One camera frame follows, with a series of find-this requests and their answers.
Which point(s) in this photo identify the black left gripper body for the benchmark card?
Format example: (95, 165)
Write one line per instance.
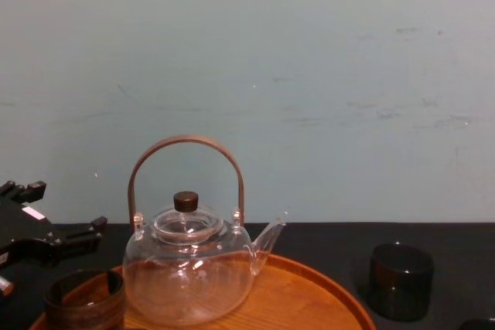
(15, 223)

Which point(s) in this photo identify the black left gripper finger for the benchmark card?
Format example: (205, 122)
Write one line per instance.
(77, 239)
(27, 190)

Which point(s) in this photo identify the round wooden tray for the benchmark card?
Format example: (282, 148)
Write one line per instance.
(294, 291)

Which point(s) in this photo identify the glass lid with dark knob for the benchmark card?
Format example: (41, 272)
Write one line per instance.
(185, 200)

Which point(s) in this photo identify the black table cloth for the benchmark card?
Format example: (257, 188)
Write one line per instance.
(328, 241)

